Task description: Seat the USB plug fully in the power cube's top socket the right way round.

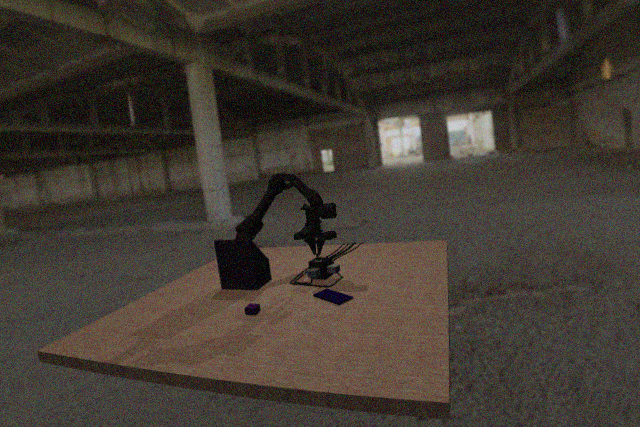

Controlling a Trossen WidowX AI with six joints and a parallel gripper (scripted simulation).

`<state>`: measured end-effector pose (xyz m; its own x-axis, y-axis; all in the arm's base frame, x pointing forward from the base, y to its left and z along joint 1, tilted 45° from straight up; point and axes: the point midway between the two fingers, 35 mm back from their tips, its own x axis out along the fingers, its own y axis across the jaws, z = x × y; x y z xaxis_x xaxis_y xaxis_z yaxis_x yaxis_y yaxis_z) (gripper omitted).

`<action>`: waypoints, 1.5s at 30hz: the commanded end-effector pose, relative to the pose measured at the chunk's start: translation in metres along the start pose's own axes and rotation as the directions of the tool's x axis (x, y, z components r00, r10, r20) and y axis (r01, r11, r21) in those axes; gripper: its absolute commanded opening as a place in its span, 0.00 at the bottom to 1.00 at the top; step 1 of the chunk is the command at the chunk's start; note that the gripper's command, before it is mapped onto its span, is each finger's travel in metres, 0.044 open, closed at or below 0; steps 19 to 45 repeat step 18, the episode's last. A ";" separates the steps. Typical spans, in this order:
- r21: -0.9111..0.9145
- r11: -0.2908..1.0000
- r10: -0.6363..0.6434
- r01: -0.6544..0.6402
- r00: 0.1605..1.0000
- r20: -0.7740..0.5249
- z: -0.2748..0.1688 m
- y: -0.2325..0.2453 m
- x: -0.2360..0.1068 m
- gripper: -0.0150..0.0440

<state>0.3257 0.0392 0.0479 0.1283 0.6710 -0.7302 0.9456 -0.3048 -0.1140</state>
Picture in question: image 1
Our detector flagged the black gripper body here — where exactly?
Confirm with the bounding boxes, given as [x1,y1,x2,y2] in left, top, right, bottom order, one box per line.
[294,219,337,240]

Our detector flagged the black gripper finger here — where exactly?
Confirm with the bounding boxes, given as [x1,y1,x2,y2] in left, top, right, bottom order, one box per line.
[304,238,316,255]
[315,240,325,255]

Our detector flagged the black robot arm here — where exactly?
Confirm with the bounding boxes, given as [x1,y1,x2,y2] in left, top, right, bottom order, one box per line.
[235,173,337,240]

